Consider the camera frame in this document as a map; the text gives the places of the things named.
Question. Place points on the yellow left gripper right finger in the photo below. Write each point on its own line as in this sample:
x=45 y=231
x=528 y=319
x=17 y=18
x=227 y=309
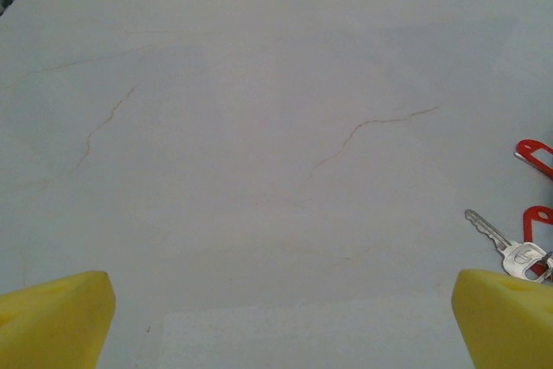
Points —
x=510 y=326

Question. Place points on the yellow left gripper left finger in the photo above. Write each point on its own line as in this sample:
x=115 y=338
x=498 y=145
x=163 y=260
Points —
x=52 y=321

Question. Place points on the silver key rectangular head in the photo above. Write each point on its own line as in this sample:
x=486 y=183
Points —
x=520 y=256

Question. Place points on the red plastic key tag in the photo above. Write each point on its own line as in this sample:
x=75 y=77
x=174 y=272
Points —
x=528 y=224
x=535 y=155

